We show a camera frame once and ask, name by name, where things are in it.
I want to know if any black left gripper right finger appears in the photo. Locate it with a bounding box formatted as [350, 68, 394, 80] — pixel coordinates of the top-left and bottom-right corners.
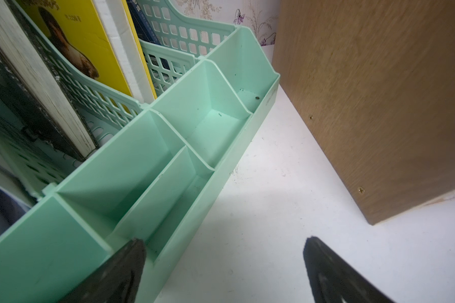
[303, 237, 393, 302]

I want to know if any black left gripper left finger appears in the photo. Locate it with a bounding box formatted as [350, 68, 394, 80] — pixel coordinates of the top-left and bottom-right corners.
[59, 239, 147, 302]

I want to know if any wooden three-tier shelf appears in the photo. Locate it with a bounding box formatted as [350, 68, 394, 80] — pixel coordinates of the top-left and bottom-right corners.
[272, 1, 455, 225]

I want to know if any mint green desk organizer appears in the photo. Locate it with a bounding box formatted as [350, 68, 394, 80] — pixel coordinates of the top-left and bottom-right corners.
[0, 1, 280, 302]

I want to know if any grey bound book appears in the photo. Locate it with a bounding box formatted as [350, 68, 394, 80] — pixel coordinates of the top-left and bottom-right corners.
[0, 1, 98, 161]

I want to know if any yellow cover book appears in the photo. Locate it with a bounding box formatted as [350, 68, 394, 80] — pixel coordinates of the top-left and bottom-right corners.
[19, 1, 157, 104]

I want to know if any dark blue book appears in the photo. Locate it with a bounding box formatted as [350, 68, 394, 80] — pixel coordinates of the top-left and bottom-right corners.
[126, 0, 161, 45]

